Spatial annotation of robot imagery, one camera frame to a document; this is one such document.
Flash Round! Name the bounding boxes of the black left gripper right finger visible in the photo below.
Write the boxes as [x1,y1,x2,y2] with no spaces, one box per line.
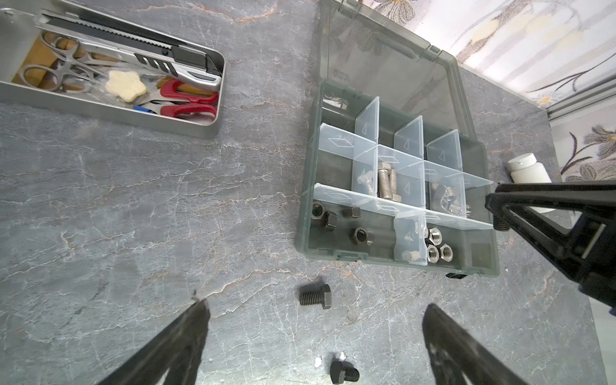
[422,303,525,384]

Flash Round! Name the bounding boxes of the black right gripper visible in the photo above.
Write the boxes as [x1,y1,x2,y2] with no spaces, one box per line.
[485,181,615,310]

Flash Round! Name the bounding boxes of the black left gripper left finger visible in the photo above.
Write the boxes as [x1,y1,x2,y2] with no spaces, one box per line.
[100,298,211,384]

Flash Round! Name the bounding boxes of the silver wing nut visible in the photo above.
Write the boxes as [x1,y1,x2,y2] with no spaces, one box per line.
[429,183,472,218]

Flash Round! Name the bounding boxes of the black hex nut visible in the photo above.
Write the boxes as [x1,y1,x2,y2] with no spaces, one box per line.
[322,210,338,232]
[311,201,326,221]
[342,206,362,219]
[330,360,360,384]
[350,227,374,246]

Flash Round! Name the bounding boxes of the silver hex nut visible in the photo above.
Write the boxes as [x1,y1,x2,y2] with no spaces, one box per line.
[427,245,441,264]
[427,227,443,246]
[439,244,454,263]

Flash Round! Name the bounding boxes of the white plastic bottle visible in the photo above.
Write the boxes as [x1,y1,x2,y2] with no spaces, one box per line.
[507,152,552,184]

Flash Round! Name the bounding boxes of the green compartment organizer box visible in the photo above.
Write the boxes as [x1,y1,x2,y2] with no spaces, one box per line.
[295,1,500,278]

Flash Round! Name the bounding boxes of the cream star knob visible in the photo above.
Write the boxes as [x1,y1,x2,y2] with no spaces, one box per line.
[104,71,148,103]

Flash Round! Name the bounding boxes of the grey utility knife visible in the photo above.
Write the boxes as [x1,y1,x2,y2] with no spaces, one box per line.
[35,10,222,91]

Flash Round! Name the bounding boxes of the silver metal scissors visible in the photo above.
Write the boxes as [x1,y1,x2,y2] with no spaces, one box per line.
[18,30,119,94]

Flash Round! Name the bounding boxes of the red handled scissors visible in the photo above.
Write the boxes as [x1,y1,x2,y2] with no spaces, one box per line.
[133,80,218,118]

